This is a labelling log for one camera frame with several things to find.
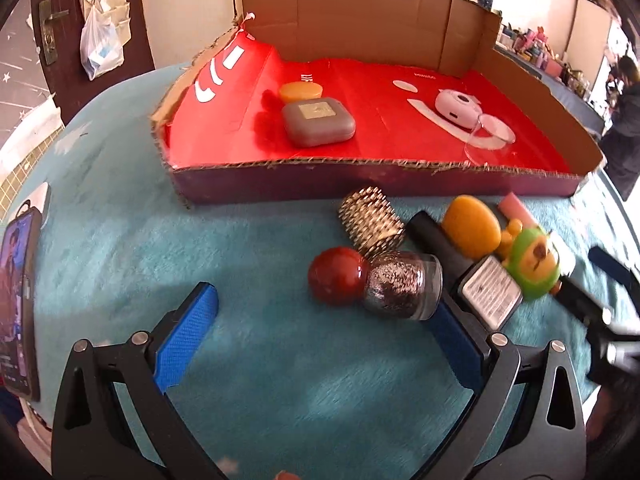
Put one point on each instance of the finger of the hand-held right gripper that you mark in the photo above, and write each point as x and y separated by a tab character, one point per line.
610	266
582	302

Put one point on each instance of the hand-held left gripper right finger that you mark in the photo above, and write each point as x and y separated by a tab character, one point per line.
457	345

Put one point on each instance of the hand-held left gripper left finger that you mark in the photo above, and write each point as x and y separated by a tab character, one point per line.
187	335

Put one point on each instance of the green avocado toy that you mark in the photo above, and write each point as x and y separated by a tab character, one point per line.
535	260

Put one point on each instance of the black nail polish bottle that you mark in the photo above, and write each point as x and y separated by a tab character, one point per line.
490	285

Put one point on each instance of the red capped glitter bottle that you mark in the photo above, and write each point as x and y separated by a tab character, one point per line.
395	285

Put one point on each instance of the orange oval case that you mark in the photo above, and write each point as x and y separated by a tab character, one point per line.
472	227

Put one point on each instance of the gold studded bottle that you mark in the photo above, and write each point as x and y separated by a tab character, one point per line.
370	217

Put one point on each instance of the clear plastic cup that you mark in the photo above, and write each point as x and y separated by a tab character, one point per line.
492	140

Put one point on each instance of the red lined cardboard box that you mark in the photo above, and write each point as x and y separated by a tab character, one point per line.
375	125

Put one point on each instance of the grey square compact case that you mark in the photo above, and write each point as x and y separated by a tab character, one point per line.
317	120

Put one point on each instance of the small orange round jar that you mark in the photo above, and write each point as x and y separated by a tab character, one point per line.
300	92

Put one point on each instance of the teal fleece blanket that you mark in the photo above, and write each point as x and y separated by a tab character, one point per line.
250	360

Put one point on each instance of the desk with grey cloth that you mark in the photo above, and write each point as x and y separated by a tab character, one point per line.
575	100

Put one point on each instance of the black smartphone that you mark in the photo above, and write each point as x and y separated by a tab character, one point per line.
17	305

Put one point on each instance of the white wardrobe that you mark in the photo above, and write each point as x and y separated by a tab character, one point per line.
592	35

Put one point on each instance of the dark brown door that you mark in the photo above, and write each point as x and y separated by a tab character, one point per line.
65	85

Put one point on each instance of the clear plastic bag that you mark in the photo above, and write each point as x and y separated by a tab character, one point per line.
100	50

